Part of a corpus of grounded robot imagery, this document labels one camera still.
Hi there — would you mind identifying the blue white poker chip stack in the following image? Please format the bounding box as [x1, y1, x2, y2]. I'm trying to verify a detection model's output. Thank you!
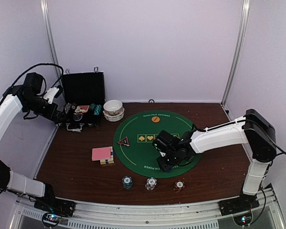
[145, 177, 157, 191]

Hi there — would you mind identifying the teal poker chip stack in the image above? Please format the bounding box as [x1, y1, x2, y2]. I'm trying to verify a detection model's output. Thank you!
[122, 176, 133, 189]

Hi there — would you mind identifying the gold striped card box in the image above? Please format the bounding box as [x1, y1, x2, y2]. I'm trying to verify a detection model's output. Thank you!
[100, 146, 114, 165]

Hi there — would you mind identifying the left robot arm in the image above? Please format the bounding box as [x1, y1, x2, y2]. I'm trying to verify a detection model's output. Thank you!
[0, 84, 64, 212]

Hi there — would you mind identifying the black poker chip case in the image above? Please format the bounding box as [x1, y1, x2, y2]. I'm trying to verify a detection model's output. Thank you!
[57, 70, 105, 132]

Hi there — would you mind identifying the card deck in case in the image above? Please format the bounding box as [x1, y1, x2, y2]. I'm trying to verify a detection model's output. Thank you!
[74, 105, 90, 113]

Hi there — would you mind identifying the red playing card deck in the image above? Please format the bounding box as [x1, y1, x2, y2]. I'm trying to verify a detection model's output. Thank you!
[92, 147, 111, 161]

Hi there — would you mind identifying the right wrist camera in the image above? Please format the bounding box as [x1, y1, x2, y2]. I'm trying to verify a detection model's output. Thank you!
[152, 130, 180, 153]

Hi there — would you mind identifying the clear round dealer button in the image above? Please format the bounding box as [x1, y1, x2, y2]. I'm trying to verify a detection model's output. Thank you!
[73, 113, 83, 122]

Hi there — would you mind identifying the right aluminium frame post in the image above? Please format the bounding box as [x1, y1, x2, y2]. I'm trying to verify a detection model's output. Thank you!
[221, 0, 250, 107]

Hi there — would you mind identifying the teal chip row in case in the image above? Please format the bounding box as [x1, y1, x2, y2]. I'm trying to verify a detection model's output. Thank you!
[93, 104, 102, 116]

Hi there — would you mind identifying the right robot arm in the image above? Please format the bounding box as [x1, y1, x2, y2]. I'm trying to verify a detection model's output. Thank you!
[153, 109, 277, 211]

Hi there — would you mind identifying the left aluminium frame post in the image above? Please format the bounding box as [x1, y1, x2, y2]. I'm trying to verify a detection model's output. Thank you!
[40, 0, 67, 101]

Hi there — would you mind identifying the red triangular all-in button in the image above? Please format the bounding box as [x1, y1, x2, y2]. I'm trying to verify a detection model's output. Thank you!
[117, 136, 130, 147]

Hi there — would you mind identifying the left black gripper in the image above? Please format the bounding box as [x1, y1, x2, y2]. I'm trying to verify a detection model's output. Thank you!
[24, 94, 67, 123]

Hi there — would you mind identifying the aluminium frame post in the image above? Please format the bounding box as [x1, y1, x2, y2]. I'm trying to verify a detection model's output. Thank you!
[221, 0, 250, 107]
[40, 0, 67, 101]

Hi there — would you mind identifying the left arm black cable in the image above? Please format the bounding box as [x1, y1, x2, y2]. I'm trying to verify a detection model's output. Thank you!
[8, 63, 64, 96]

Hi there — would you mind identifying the orange round blind button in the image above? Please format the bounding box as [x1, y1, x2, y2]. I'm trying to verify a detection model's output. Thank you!
[152, 116, 160, 123]

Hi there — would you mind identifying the brown poker chip stack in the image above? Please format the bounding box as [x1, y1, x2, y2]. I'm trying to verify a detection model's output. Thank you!
[174, 180, 185, 192]

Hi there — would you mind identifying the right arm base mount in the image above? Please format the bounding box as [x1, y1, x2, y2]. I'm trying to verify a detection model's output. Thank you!
[218, 197, 260, 216]

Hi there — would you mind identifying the white ceramic bowl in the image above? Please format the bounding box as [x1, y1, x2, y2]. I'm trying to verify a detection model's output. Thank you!
[103, 100, 123, 116]

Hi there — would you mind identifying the blue cream chip row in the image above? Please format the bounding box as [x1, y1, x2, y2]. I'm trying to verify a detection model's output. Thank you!
[63, 103, 72, 117]

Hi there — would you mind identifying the white scalloped ceramic dish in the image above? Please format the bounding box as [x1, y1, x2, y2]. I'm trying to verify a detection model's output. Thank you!
[103, 108, 125, 122]

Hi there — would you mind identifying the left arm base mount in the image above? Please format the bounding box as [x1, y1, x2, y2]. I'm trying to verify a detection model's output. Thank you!
[34, 199, 76, 217]

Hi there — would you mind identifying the green round poker mat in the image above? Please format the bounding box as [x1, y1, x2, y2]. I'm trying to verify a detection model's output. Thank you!
[113, 110, 201, 178]

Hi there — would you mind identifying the front aluminium rail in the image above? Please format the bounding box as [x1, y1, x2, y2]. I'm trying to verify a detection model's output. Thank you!
[8, 183, 286, 229]

